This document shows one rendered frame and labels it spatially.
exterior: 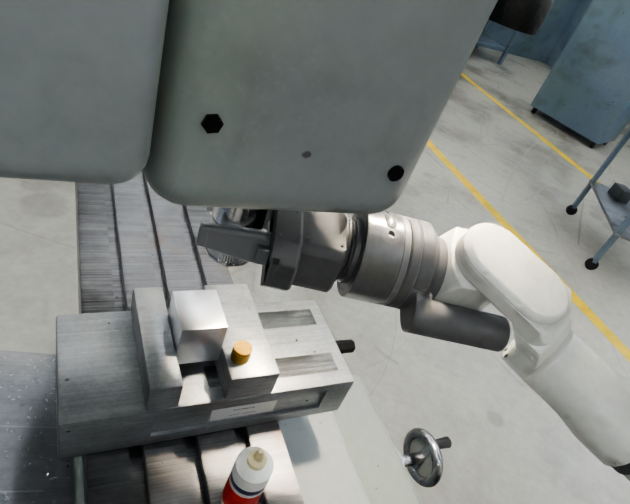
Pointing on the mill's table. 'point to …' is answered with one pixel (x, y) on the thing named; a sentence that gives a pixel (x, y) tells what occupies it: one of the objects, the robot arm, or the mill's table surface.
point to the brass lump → (241, 352)
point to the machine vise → (181, 377)
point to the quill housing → (303, 99)
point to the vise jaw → (234, 375)
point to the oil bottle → (248, 477)
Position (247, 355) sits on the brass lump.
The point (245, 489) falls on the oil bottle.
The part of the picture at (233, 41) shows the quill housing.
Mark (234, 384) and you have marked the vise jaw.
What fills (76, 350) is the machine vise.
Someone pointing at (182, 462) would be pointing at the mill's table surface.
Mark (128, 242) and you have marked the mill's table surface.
